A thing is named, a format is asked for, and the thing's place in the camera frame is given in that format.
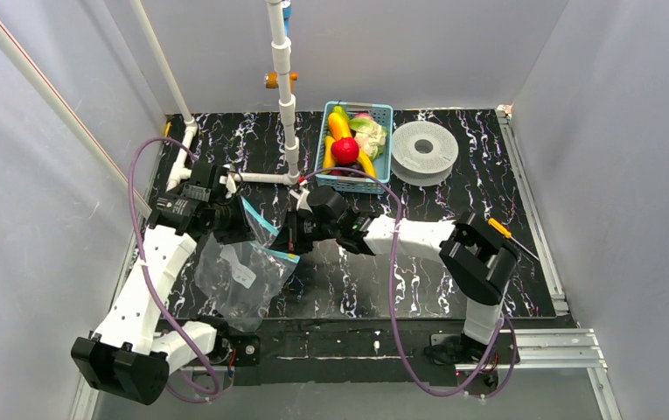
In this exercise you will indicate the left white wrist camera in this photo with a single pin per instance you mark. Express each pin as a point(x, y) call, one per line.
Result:
point(230, 180)

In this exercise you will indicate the red toy apple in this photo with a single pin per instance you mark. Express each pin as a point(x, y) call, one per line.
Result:
point(345, 151)

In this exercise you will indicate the white PVC pipe frame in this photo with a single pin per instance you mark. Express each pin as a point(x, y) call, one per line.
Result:
point(281, 79)

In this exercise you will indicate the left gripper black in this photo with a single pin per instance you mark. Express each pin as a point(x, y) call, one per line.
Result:
point(240, 217)

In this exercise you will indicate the white green toy cabbage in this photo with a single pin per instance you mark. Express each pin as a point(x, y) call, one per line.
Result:
point(370, 136)

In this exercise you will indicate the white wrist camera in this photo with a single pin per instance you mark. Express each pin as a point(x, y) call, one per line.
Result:
point(299, 199)
point(230, 180)

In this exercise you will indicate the clear zip top bag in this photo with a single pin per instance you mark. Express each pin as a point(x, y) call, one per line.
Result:
point(240, 280)

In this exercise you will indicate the orange yellow toy mango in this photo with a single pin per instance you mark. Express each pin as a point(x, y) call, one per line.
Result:
point(338, 125)

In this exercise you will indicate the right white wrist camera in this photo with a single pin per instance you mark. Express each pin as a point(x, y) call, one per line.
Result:
point(299, 199)

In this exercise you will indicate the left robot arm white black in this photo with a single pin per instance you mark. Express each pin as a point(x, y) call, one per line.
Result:
point(123, 356)

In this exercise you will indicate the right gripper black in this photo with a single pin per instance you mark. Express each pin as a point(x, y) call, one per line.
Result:
point(296, 233)

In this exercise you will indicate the pink toy peach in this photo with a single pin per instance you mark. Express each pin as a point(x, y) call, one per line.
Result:
point(364, 116)

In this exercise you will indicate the orange handled screwdriver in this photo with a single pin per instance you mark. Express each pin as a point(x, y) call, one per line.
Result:
point(507, 234)

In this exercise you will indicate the blue plastic basket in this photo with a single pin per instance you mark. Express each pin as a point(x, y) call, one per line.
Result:
point(351, 178)

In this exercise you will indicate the yellow toy banana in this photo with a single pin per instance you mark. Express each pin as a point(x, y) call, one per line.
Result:
point(366, 164)
point(329, 161)

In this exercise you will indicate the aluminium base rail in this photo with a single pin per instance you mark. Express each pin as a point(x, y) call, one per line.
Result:
point(339, 353)

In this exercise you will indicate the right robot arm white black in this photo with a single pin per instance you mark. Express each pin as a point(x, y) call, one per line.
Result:
point(478, 258)

